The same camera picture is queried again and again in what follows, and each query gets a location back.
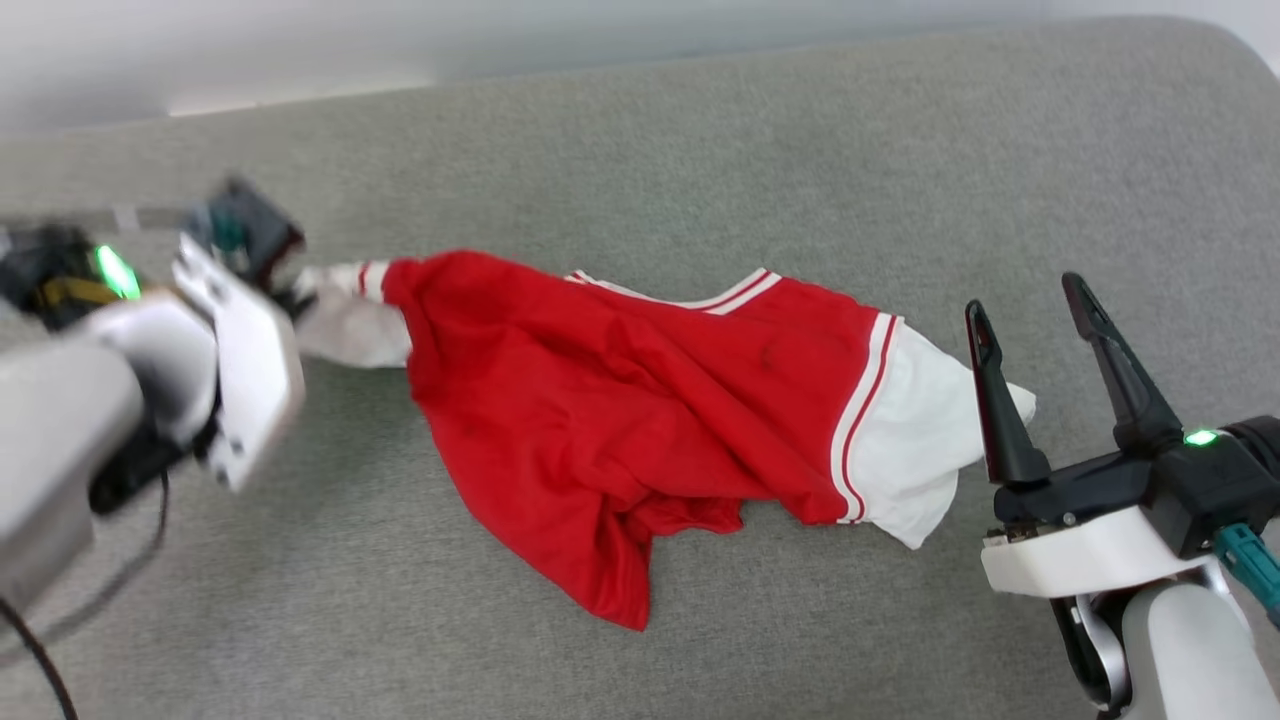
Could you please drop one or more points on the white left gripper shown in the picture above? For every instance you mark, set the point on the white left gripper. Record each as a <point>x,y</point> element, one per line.
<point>255,380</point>

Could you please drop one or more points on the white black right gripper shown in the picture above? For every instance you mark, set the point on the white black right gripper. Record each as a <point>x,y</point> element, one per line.
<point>1090,560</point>

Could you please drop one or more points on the red and white jersey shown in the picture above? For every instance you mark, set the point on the red and white jersey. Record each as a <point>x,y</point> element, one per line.
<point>600,420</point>

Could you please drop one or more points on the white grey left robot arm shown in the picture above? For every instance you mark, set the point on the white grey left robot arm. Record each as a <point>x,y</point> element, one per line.
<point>50,430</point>

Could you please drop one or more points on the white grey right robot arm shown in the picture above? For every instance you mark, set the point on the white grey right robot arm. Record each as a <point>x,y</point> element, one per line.
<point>1190,660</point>

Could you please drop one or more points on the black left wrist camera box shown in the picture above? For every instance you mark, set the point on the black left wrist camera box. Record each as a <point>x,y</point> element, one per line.
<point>250,225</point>

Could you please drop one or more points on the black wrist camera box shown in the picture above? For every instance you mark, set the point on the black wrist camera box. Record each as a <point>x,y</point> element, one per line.
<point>250,225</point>
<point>1205,500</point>

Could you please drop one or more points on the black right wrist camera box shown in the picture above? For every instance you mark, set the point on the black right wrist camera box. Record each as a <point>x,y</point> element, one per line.
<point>1205,500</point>

